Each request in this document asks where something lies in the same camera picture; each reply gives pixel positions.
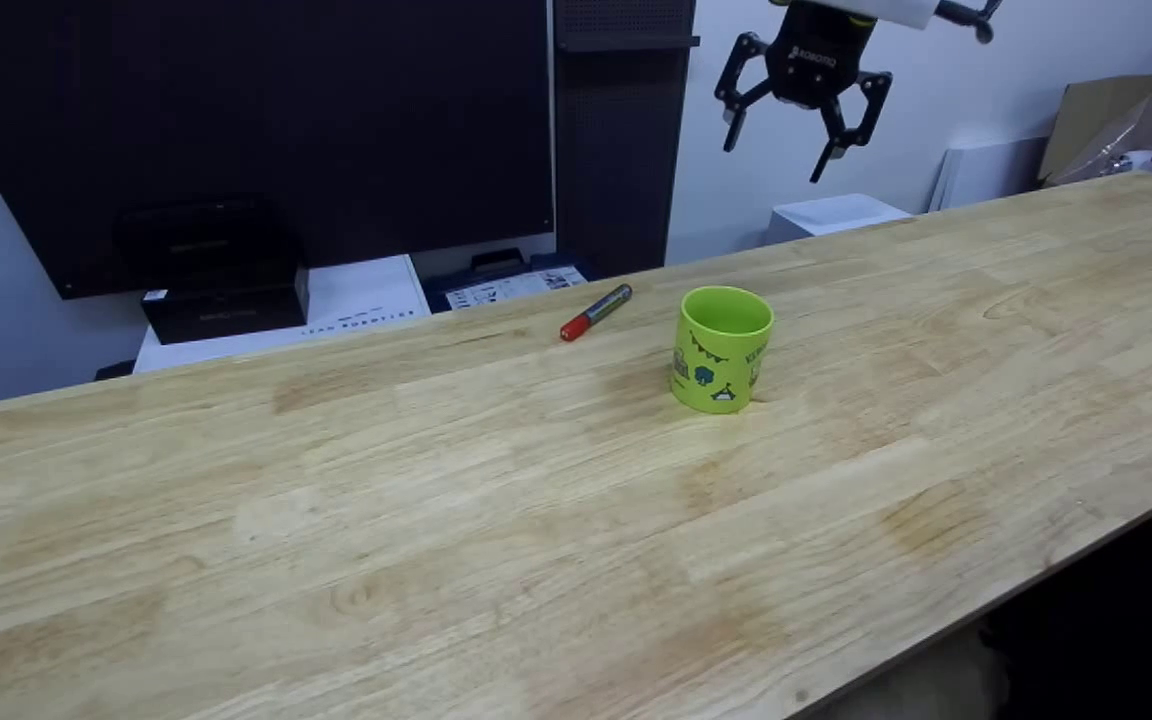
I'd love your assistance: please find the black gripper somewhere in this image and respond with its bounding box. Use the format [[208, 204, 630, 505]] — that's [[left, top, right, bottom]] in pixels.
[[714, 0, 895, 189]]

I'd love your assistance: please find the red and grey marker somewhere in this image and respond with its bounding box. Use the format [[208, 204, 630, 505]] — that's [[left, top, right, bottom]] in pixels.
[[561, 282, 631, 343]]

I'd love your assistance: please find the green plastic mug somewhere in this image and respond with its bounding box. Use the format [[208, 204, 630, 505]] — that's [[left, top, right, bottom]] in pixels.
[[671, 282, 776, 417]]

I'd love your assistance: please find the white leaning panel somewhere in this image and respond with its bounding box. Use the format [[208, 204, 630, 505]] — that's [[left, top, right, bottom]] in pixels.
[[927, 137, 1045, 211]]

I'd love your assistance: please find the brown cardboard box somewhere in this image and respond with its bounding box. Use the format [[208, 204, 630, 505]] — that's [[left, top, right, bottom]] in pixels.
[[1040, 77, 1152, 182]]

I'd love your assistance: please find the white paper booklet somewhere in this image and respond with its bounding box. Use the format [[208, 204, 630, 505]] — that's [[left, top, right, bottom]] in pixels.
[[444, 263, 587, 311]]

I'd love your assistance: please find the large black board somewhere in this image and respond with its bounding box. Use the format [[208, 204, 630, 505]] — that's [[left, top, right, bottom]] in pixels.
[[0, 0, 553, 297]]

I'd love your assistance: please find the white box with print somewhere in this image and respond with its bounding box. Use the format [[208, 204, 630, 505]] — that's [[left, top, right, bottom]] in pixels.
[[131, 254, 427, 375]]

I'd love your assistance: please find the black printer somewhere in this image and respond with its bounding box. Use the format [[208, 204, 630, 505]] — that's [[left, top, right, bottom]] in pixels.
[[117, 195, 307, 343]]

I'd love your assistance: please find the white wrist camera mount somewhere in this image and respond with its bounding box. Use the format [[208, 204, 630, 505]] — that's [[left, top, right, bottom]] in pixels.
[[769, 0, 1007, 48]]

